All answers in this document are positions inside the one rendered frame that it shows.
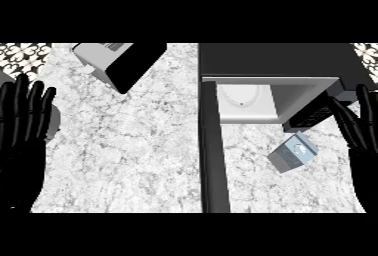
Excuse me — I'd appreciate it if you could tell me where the dark grey microwave door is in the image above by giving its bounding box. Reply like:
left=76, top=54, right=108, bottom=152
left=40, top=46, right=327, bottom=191
left=198, top=81, right=232, bottom=214

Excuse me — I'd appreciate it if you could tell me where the dark grey microwave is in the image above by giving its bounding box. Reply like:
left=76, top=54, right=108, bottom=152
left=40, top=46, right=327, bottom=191
left=198, top=43, right=378, bottom=132

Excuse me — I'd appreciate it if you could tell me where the grey and black toaster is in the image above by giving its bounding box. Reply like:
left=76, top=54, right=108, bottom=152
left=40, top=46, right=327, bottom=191
left=71, top=43, right=169, bottom=95

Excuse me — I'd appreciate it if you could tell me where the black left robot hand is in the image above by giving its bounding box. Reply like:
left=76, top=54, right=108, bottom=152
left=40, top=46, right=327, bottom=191
left=0, top=73, right=58, bottom=214

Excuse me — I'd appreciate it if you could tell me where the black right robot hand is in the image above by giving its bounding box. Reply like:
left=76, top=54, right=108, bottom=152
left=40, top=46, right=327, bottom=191
left=330, top=83, right=378, bottom=214

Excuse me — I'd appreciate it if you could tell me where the pale blue milk carton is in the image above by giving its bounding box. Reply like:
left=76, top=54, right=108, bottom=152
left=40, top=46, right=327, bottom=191
left=268, top=131, right=321, bottom=174

